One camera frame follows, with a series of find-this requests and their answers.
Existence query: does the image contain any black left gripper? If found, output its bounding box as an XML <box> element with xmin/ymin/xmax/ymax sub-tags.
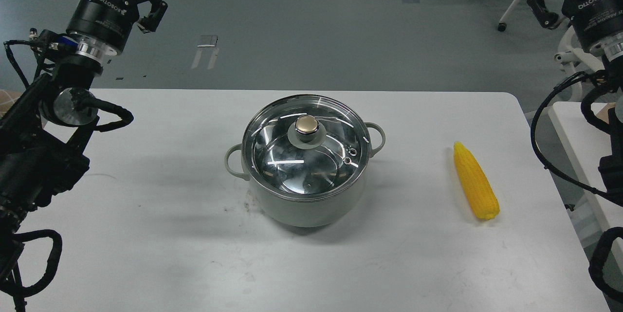
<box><xmin>65</xmin><ymin>0</ymin><xmax>168</xmax><ymax>55</ymax></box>

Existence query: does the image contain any glass pot lid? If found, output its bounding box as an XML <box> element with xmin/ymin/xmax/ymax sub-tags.
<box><xmin>241</xmin><ymin>94</ymin><xmax>386</xmax><ymax>202</ymax></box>

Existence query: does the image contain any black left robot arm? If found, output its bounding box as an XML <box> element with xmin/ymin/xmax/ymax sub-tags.
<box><xmin>0</xmin><ymin>0</ymin><xmax>168</xmax><ymax>312</ymax></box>

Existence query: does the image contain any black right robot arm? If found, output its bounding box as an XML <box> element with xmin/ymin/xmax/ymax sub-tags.
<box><xmin>527</xmin><ymin>0</ymin><xmax>623</xmax><ymax>206</ymax></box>

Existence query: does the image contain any yellow corn cob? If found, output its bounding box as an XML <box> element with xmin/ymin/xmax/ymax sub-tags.
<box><xmin>453</xmin><ymin>141</ymin><xmax>500</xmax><ymax>220</ymax></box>

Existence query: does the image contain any grey steel cooking pot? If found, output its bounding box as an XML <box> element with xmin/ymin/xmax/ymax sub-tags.
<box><xmin>224</xmin><ymin>123</ymin><xmax>386</xmax><ymax>228</ymax></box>

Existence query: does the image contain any beige checkered cushion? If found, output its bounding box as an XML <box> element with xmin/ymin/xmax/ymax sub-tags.
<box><xmin>0</xmin><ymin>90</ymin><xmax>22</xmax><ymax>119</ymax></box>

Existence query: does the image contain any white side table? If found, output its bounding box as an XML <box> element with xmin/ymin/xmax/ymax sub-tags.
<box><xmin>548</xmin><ymin>102</ymin><xmax>622</xmax><ymax>247</ymax></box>

